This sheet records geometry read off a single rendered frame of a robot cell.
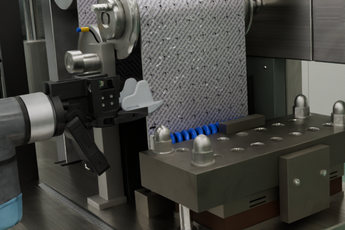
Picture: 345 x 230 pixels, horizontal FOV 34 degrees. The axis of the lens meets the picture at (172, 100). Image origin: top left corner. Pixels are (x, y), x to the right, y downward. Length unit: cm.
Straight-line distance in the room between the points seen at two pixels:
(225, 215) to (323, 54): 38
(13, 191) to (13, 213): 3
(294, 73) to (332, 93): 277
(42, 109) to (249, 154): 33
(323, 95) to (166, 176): 340
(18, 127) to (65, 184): 40
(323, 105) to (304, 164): 331
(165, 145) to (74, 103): 16
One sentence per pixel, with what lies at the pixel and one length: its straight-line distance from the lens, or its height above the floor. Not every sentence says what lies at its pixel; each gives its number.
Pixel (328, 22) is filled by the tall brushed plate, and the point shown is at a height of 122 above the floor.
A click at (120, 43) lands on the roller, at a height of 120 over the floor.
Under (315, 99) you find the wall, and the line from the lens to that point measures 428.
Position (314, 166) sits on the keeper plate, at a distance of 95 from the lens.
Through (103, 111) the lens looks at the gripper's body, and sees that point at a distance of 91.
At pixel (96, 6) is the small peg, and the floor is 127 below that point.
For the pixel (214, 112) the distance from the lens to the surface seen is 107.
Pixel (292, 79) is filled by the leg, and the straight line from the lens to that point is 140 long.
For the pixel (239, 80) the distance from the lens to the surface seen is 110.
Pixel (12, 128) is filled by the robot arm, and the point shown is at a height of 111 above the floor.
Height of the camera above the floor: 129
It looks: 11 degrees down
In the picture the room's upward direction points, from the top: 4 degrees counter-clockwise
